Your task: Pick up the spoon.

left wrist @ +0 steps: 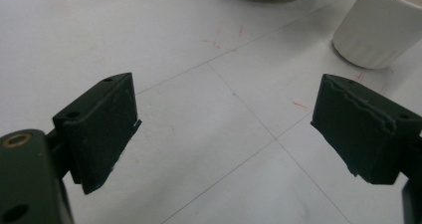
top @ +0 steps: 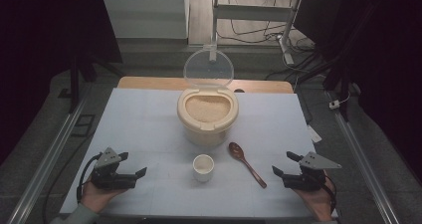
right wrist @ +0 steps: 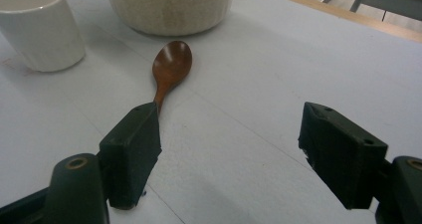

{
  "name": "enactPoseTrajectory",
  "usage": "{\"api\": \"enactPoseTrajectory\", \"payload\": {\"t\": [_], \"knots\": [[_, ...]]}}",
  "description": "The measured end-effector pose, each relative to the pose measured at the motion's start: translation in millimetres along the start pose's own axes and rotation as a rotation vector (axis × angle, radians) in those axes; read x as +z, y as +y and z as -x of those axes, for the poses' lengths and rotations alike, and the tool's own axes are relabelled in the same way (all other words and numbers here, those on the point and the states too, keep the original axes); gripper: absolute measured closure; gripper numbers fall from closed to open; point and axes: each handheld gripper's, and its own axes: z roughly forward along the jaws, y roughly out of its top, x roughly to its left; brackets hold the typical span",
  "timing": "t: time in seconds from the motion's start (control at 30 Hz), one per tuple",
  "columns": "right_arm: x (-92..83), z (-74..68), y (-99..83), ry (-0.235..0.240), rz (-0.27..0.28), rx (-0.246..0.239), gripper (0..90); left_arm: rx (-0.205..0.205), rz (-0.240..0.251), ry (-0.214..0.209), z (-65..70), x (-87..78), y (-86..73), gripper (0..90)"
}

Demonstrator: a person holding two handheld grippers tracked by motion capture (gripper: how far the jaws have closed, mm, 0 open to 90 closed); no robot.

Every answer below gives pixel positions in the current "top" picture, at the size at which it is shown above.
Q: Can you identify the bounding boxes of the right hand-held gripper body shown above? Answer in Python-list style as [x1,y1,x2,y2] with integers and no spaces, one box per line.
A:
[282,151,343,192]

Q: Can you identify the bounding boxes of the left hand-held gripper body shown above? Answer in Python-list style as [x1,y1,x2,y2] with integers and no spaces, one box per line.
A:
[90,146,138,190]

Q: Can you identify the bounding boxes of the brown wooden spoon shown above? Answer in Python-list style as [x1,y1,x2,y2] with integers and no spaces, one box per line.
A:
[228,141,268,189]

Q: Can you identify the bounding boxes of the white cup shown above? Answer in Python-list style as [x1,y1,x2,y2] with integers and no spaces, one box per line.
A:
[192,153,215,183]

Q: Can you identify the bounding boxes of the beige rice container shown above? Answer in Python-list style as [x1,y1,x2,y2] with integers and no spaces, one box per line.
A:
[176,86,240,148]

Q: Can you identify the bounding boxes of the rice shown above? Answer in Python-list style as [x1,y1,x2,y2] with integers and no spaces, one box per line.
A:
[184,95,232,123]

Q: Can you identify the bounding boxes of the person's right hand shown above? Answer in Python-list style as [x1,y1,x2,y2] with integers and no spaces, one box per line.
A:
[292,174,336,222]

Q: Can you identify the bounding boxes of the person's left hand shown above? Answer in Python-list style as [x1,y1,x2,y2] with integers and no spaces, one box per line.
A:
[80,178,129,214]

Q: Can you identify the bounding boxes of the white paper tag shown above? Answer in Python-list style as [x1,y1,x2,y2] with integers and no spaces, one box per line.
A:
[307,124,323,144]

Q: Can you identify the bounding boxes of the wooden table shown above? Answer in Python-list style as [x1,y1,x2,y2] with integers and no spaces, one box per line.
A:
[116,76,296,95]

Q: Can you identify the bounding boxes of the clear container lid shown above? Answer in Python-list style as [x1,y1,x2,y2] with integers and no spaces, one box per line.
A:
[182,48,236,90]

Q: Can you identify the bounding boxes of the dark curtain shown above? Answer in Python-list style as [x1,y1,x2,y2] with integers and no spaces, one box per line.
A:
[293,0,422,182]
[0,0,123,167]

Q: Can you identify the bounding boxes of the white cabinet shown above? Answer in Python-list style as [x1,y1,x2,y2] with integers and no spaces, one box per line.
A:
[100,0,190,40]

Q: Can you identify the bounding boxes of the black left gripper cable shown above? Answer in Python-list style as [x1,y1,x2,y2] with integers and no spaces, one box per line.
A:
[76,152,103,204]

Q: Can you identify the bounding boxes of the metal rail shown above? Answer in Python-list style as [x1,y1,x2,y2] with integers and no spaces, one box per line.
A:
[5,93,93,224]
[325,90,403,224]

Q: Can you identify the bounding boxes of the black floor cables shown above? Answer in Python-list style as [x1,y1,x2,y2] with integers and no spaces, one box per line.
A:
[216,0,317,54]

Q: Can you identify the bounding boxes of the white desk frame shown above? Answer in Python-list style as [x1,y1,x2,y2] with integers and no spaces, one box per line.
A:
[209,0,304,66]

